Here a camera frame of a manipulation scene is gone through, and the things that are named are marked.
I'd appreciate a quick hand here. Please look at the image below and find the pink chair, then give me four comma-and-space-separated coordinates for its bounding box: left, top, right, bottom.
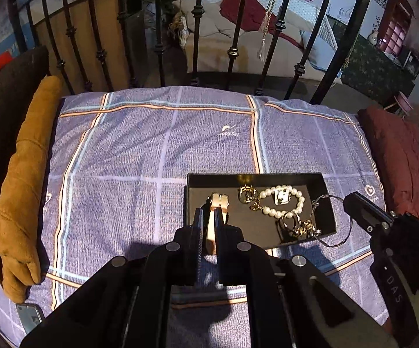
384, 92, 414, 117

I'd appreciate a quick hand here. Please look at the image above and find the red phone booth cabinet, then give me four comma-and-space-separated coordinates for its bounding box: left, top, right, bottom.
378, 0, 415, 55

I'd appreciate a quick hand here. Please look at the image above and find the silver ring cluster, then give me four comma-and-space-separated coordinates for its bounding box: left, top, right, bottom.
278, 212, 301, 240

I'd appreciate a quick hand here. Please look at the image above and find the smartphone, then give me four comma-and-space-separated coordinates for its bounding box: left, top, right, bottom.
15, 302, 45, 335

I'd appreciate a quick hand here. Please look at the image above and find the gold earring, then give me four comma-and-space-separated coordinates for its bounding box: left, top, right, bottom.
236, 185, 257, 204

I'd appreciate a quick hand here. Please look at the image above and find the small pearl bracelet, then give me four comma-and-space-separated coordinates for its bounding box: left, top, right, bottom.
251, 185, 306, 220

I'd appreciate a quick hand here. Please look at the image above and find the black jewelry box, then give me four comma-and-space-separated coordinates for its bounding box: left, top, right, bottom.
183, 172, 338, 251

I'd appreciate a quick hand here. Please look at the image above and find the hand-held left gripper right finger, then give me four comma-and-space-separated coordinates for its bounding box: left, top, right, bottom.
214, 208, 399, 348

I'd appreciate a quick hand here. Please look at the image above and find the red blanket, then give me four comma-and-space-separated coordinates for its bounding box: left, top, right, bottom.
220, 0, 303, 50

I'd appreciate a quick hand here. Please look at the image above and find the purple plaid blanket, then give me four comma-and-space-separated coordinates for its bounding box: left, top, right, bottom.
0, 86, 395, 348

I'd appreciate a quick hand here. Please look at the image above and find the black iron bed rail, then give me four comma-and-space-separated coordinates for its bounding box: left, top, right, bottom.
8, 0, 377, 106

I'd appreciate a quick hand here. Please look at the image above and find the wooden board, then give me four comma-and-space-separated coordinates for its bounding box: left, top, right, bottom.
33, 0, 130, 93

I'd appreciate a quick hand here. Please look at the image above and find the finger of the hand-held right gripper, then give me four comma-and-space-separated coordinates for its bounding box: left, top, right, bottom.
343, 192, 394, 235

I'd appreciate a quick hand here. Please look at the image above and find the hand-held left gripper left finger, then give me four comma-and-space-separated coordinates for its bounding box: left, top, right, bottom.
20, 206, 206, 348

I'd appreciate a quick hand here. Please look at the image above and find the brown suede pillow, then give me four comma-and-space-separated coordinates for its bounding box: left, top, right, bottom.
0, 76, 64, 304

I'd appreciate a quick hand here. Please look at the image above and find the silver wire bangle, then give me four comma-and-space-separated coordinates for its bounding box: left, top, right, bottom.
311, 195, 354, 249

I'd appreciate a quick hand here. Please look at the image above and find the dark red quilt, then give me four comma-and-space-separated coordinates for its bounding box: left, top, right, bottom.
357, 106, 419, 233

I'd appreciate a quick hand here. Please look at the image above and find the green floral tablecloth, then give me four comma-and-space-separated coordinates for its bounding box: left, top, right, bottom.
327, 20, 415, 99

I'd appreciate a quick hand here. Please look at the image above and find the gold chain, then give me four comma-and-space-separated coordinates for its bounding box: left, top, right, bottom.
296, 219, 321, 240

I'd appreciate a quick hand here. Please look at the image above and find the white strap watch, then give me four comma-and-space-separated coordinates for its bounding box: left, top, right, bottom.
206, 193, 231, 256

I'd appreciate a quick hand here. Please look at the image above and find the knotted rope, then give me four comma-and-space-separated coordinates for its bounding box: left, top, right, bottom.
169, 9, 190, 50

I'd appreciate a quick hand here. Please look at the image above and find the cream tassel rope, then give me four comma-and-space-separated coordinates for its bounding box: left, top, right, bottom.
257, 0, 281, 62

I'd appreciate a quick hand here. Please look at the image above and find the beige pillow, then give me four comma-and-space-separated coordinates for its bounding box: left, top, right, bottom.
173, 0, 254, 39

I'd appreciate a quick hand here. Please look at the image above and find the white mattress bed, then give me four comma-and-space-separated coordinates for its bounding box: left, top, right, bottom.
173, 0, 341, 80

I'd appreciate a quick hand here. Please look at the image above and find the black cushion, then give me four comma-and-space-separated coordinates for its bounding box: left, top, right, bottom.
0, 45, 49, 287

